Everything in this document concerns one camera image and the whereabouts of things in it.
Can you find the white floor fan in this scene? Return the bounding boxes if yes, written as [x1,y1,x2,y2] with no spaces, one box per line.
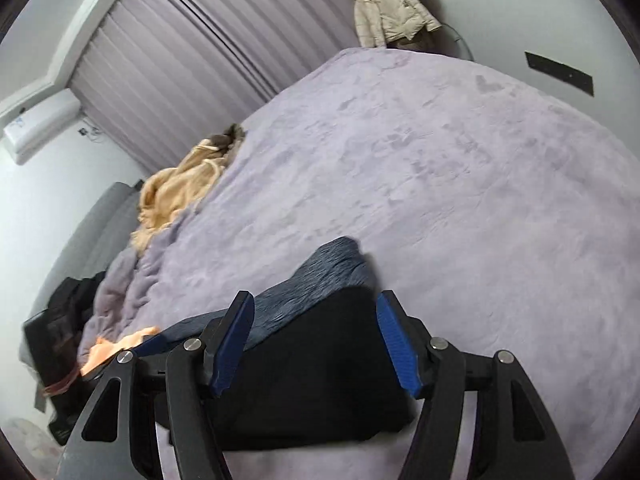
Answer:
[2,418,62,479]

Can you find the black grey pants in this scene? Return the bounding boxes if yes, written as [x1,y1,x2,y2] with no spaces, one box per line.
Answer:
[131,235,417,453]

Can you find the beige puffer jacket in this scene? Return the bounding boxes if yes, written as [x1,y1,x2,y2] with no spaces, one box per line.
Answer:
[354,0,442,48]

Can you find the orange garment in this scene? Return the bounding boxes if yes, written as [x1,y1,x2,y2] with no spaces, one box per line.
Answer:
[80,326,160,376]

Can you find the lavender plush bed blanket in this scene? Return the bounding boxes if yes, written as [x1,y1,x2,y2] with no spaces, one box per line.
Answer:
[79,49,639,479]

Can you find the wall mounted television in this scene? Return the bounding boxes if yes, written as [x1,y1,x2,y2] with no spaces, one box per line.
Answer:
[525,52,594,96]

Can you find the black clothing pile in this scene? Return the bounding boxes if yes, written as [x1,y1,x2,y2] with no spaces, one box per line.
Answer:
[23,272,105,445]

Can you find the grey padded headboard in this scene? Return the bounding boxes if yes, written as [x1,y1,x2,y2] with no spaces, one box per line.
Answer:
[19,180,144,361]

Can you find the white wall air conditioner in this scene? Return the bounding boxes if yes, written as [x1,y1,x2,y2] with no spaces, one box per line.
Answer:
[3,89,81,165]

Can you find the grey pleated curtain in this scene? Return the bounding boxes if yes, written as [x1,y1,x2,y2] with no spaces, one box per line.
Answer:
[70,0,357,172]

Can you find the yellow ribbed garment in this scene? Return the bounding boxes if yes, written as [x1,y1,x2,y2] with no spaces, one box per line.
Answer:
[131,124,246,256]

